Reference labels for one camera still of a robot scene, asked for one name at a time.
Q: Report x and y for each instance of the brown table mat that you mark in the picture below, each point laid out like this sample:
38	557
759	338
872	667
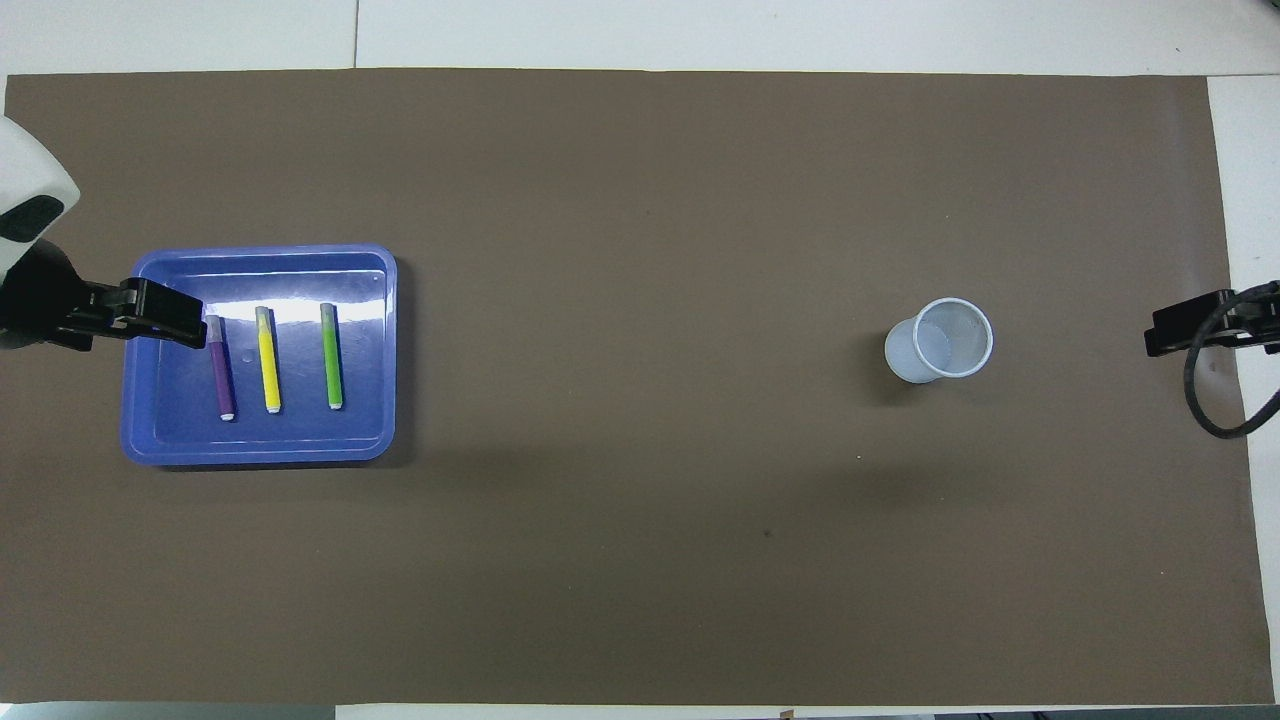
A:
640	400

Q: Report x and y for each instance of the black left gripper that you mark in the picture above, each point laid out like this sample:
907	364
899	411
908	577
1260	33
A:
40	300

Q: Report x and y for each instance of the blue plastic tray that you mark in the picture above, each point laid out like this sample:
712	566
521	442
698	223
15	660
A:
300	435

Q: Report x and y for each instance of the yellow marker pen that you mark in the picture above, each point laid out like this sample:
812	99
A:
269	370

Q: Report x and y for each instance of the purple marker pen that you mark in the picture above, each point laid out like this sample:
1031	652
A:
221	375

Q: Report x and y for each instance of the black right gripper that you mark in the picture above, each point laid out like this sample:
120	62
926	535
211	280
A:
1262	322

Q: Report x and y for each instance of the green marker pen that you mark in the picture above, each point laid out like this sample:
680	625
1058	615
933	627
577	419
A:
332	360

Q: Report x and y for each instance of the translucent plastic cup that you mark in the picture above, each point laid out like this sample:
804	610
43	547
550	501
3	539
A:
935	345

